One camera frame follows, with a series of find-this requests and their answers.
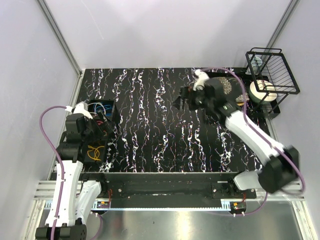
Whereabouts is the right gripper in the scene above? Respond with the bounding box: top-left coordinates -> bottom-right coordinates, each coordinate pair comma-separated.
171,86 -> 214,112

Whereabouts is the yellow thin cable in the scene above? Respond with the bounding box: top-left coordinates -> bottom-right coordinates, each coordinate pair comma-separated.
86,143 -> 105,162

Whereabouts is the white thin cable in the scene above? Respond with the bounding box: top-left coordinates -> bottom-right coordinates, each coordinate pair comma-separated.
87,101 -> 107,117

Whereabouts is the blue thin cable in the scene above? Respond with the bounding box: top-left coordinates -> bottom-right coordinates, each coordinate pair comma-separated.
90,102 -> 113,116

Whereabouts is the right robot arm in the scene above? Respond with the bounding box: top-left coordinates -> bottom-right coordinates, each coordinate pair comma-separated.
173,78 -> 300,199

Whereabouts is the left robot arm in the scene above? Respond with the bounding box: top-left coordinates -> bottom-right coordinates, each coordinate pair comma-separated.
35,110 -> 112,240

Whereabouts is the black three-compartment tray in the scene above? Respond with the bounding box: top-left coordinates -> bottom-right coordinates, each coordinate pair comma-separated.
84,99 -> 120,167

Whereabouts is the floral patterned box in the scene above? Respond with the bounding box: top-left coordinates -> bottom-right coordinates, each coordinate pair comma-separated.
216,76 -> 250,106

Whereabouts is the white round bowl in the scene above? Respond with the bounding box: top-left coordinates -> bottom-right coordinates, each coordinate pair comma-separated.
249,79 -> 278,104

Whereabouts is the glass cup in rack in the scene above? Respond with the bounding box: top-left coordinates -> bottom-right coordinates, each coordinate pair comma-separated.
251,56 -> 263,75

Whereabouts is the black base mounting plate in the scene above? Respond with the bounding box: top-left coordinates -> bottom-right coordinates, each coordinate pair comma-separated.
99,181 -> 257,209

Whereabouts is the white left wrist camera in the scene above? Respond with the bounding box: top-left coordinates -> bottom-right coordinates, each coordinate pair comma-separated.
65,101 -> 93,119

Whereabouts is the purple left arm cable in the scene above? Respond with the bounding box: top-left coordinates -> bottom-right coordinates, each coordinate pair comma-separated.
39,105 -> 68,240

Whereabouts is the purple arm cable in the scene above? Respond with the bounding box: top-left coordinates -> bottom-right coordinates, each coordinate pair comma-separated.
39,105 -> 68,240
194,67 -> 306,216

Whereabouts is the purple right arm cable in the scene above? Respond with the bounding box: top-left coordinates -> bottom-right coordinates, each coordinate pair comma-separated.
194,67 -> 306,216

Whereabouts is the black wire dish rack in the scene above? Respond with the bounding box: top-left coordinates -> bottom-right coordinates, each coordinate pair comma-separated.
245,47 -> 300,119

